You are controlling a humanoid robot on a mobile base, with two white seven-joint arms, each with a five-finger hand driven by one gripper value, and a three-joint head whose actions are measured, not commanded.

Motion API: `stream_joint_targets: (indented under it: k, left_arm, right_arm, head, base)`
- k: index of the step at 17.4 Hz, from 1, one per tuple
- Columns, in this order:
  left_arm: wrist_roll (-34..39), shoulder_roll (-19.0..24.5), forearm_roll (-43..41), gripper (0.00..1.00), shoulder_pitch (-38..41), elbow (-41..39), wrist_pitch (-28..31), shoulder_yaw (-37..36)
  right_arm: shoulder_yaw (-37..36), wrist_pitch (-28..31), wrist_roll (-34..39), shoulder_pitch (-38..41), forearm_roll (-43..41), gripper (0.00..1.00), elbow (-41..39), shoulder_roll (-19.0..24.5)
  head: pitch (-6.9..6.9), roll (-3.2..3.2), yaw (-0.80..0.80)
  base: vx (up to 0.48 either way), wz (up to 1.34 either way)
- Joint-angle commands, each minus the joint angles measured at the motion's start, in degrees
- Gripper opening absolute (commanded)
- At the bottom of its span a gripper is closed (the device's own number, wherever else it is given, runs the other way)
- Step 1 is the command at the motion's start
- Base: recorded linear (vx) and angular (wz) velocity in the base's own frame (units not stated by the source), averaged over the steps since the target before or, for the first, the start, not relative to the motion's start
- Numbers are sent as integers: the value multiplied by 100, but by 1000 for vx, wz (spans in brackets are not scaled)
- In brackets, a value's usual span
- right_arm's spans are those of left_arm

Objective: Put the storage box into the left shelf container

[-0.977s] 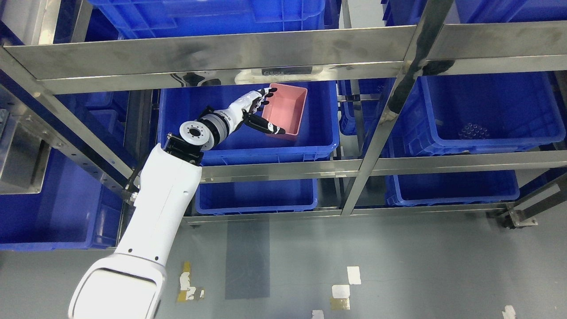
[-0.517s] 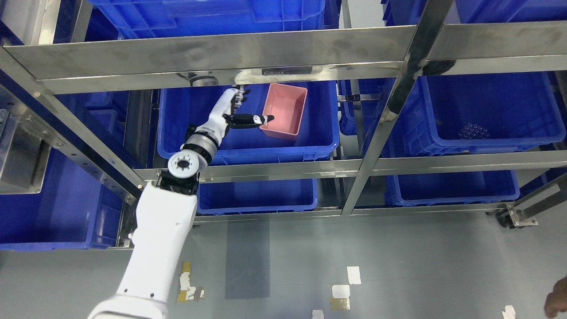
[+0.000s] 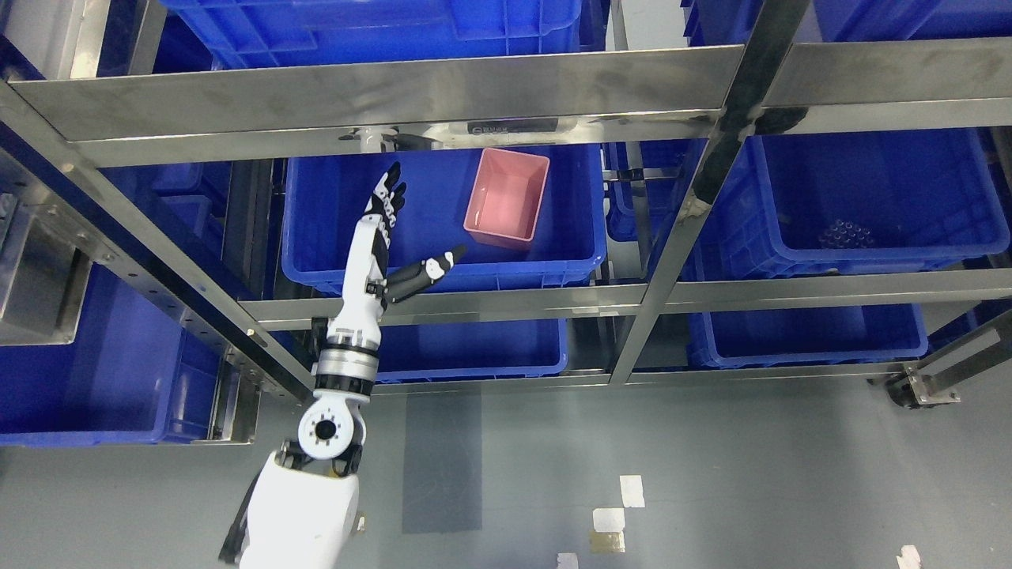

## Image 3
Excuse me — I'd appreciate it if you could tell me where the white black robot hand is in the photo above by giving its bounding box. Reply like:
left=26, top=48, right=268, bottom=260
left=323, top=161, right=467, bottom=354

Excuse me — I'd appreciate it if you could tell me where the pink plastic storage box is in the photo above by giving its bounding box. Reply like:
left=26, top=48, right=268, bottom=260
left=463, top=148, right=550, bottom=251

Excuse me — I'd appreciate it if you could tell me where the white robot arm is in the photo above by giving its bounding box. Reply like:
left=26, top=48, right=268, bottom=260
left=218, top=340, right=380, bottom=568

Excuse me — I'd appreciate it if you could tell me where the large blue shelf container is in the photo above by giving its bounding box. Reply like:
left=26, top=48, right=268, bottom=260
left=281, top=145, right=607, bottom=296

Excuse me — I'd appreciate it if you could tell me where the metal shelf rack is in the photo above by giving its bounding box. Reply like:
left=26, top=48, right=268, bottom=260
left=2, top=1, right=1010, bottom=444

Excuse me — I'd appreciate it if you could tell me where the blue bin top shelf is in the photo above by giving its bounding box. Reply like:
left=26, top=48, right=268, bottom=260
left=166, top=1, right=584, bottom=70

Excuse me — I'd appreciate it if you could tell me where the blue bin shelf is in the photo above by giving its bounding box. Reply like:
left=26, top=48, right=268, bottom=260
left=166, top=1, right=584, bottom=70
left=682, top=127, right=1010, bottom=281

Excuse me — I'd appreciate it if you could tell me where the blue bin right shelf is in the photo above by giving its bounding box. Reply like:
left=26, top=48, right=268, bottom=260
left=682, top=127, right=1010, bottom=281

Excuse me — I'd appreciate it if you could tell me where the blue bin lower middle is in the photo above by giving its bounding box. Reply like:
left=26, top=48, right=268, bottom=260
left=376, top=319, right=568, bottom=384

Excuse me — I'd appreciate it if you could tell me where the blue bin bottom left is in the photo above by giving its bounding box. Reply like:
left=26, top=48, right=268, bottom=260
left=1, top=266, right=220, bottom=448

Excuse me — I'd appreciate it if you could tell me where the tape scrap on floor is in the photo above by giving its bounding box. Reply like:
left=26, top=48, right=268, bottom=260
left=589, top=474, right=646, bottom=555

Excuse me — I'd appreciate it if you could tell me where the blue bin lower right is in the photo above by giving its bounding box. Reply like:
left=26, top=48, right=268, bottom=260
left=686, top=305, right=929, bottom=370

